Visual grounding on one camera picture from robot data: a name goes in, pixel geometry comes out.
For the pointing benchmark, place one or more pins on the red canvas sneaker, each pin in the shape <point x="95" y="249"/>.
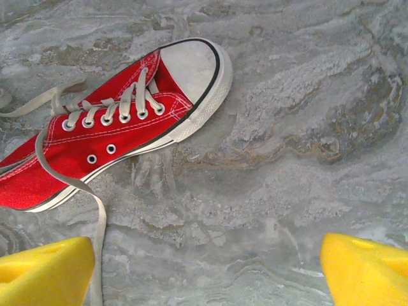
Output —
<point x="79" y="146"/>

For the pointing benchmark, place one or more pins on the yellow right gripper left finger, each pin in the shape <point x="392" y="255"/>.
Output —
<point x="41" y="274"/>

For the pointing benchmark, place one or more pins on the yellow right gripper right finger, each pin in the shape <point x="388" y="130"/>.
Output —
<point x="366" y="274"/>

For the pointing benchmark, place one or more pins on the white shoelace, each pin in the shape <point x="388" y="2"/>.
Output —
<point x="100" y="223"/>

